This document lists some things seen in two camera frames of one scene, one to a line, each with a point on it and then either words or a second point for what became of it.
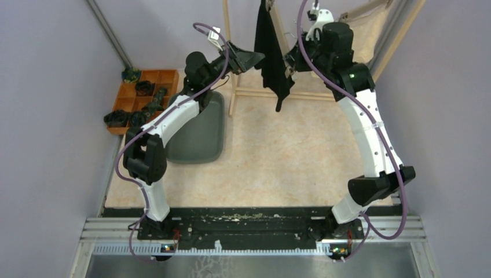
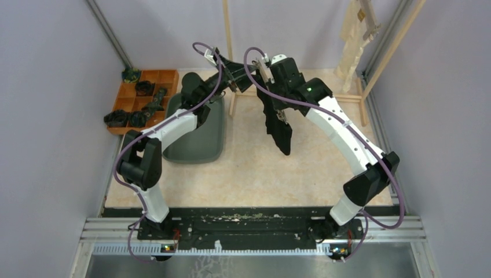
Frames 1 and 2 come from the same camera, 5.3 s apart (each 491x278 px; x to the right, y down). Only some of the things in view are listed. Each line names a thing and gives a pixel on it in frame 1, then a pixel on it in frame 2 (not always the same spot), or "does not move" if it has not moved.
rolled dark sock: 117,118 does not move
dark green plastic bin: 202,139 does not move
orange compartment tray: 132,97 does not move
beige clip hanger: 365,11 -> 368,14
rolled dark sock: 144,88 does not move
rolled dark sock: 131,75 does not move
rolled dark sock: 138,118 does not move
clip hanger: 281,36 -> 279,114
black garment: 274,75 -> 278,130
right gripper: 294,58 -> 279,106
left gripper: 241,61 -> 234,75
